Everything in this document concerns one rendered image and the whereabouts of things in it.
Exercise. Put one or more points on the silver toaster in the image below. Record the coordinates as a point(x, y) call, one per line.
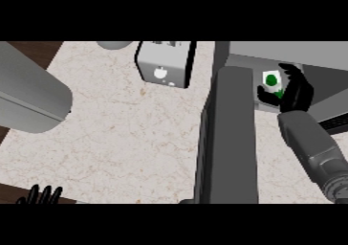
point(167, 63)

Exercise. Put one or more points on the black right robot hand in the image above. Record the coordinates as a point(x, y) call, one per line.
point(295, 92)

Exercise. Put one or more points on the grey microwave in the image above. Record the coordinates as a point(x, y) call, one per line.
point(295, 73)

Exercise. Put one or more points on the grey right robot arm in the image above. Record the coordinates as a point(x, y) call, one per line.
point(319, 153)

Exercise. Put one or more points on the dark grey microwave door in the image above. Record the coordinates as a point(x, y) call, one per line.
point(232, 137)

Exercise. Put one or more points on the white green milk carton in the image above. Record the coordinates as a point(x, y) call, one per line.
point(273, 82)

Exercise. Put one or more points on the large grey cylinder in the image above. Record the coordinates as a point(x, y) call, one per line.
point(26, 92)

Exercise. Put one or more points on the grey round object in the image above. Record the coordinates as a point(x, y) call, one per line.
point(115, 45)

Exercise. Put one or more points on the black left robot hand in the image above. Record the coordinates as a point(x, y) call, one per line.
point(41, 195)

